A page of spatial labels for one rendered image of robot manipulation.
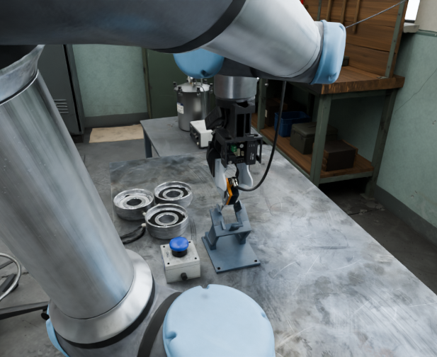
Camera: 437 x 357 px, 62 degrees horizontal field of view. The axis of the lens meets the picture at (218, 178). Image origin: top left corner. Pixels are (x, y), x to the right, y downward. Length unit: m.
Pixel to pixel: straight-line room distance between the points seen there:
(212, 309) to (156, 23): 0.32
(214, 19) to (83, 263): 0.24
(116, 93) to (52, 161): 3.84
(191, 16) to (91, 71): 3.90
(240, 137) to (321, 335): 0.37
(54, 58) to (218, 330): 3.24
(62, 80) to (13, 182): 3.26
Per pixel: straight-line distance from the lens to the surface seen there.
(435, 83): 2.37
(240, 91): 0.63
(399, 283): 0.86
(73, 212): 0.31
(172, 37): 0.19
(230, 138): 0.65
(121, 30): 0.17
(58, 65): 3.51
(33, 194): 0.29
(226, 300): 0.43
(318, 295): 0.78
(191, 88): 1.84
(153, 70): 3.75
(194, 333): 0.40
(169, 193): 1.04
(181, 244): 0.76
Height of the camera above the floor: 1.34
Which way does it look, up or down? 28 degrees down
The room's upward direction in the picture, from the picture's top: straight up
